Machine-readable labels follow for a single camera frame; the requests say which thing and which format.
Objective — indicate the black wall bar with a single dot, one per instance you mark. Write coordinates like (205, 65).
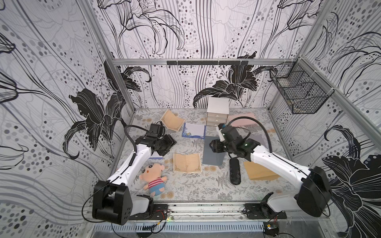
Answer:
(203, 62)

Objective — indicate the pig plush toy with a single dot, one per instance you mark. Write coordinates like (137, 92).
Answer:
(154, 181)

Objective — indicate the white mini drawer box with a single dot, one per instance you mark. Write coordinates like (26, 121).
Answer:
(217, 111)

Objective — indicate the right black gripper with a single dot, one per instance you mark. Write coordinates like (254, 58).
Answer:
(217, 146)

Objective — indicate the black remote control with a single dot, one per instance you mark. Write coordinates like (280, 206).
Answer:
(234, 171)

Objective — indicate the pink envelope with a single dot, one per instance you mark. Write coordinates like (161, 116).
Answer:
(242, 122)

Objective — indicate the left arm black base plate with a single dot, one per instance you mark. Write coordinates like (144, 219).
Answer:
(155, 212)

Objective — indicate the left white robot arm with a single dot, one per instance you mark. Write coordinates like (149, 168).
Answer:
(112, 200)

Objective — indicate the tan kraft envelope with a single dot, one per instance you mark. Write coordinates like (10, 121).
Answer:
(258, 172)

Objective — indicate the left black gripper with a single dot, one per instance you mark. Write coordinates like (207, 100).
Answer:
(170, 142)

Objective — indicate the dark grey envelope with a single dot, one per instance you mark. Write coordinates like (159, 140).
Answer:
(209, 157)

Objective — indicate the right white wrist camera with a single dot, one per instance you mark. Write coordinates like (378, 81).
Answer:
(219, 131)

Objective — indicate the black wire basket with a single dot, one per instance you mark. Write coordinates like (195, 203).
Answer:
(298, 85)

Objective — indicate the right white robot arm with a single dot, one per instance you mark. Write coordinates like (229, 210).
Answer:
(313, 191)

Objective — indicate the white slotted cable duct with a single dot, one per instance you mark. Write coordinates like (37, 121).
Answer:
(184, 227)

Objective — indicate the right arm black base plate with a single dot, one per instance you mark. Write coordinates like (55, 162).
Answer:
(262, 210)

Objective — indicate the small green circuit board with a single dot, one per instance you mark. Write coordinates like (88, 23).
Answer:
(271, 230)

